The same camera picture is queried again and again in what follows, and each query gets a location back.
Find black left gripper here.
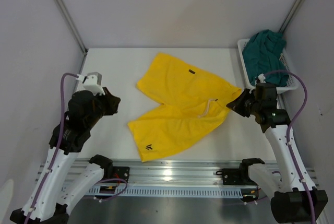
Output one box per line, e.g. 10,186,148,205
86,86,121,127

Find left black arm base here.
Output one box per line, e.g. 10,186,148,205
111,166,130,182

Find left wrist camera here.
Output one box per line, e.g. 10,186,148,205
76,72,105,96

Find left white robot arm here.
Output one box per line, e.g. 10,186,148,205
10,88,121,223

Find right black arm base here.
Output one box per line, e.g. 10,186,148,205
215,168,257,186

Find aluminium front rail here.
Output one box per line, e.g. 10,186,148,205
35,159,320,190

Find yellow shorts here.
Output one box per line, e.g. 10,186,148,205
128,52,242,162

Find slotted white cable duct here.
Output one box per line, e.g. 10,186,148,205
86,186,245,198

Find left aluminium corner post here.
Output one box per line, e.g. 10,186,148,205
39,0,88,55

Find aluminium corner post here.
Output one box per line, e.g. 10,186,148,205
39,0,88,55
279,0,305,34

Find green shorts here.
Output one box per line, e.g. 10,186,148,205
242,30,287,86

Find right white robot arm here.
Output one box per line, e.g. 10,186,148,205
226,84,328,223

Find right aluminium corner post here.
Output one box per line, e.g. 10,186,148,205
279,0,305,34

